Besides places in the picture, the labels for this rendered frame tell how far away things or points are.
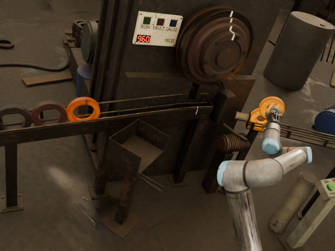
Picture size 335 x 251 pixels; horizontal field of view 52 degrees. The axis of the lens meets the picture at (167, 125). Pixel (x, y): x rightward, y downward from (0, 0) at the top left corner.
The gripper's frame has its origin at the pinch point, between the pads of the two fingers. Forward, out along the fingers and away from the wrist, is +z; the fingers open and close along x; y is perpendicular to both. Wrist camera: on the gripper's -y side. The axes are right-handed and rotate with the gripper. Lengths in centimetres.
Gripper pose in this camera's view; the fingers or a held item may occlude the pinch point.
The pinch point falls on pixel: (272, 105)
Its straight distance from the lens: 224.5
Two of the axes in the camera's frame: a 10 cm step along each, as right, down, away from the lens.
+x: -9.5, -3.2, 0.3
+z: 2.6, -7.3, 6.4
